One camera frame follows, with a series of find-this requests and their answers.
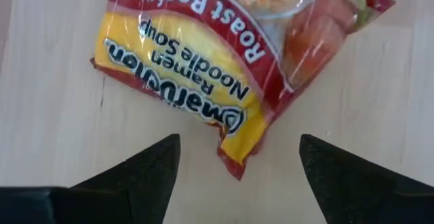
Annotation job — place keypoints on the red Maruchan ramen pack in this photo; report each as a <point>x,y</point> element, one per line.
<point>203,64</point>

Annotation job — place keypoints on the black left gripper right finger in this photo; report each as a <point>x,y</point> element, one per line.
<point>356,193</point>

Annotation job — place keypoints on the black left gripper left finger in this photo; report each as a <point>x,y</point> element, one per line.
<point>135,190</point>

